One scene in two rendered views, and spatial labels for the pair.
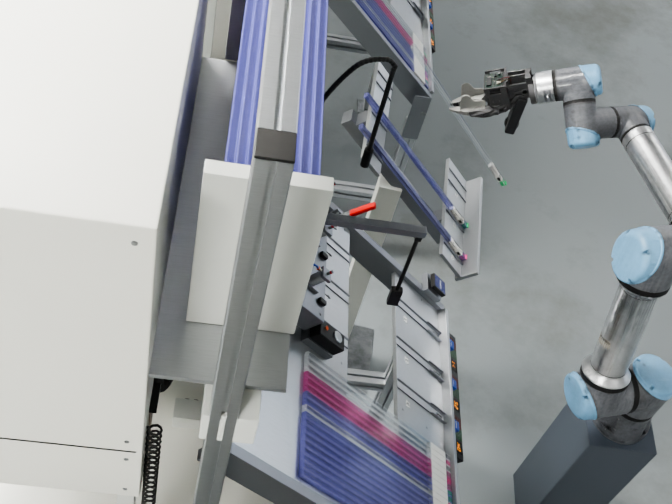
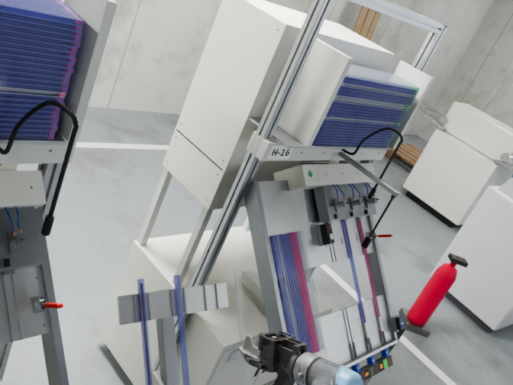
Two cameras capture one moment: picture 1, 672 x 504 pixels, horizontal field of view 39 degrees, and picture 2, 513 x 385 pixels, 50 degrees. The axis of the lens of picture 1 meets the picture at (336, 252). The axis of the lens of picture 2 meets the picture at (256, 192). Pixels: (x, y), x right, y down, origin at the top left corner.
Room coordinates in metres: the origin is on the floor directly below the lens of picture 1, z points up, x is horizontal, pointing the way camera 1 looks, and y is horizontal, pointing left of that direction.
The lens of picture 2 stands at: (0.97, -0.94, 1.95)
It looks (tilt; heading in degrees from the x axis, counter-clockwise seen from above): 24 degrees down; 48
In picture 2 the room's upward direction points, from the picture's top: 25 degrees clockwise
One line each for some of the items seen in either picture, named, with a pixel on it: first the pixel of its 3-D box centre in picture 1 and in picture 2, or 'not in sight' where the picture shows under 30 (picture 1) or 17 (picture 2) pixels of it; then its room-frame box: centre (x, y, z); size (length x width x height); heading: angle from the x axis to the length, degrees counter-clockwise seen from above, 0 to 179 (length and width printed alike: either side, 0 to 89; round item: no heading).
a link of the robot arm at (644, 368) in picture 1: (644, 385); not in sight; (1.42, -0.81, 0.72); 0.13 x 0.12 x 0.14; 118
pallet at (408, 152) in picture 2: not in sight; (433, 172); (7.44, 3.16, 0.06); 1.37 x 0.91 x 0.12; 100
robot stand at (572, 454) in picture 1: (578, 465); not in sight; (1.43, -0.82, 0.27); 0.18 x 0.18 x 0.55; 10
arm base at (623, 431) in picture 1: (626, 408); not in sight; (1.43, -0.82, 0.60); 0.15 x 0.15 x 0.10
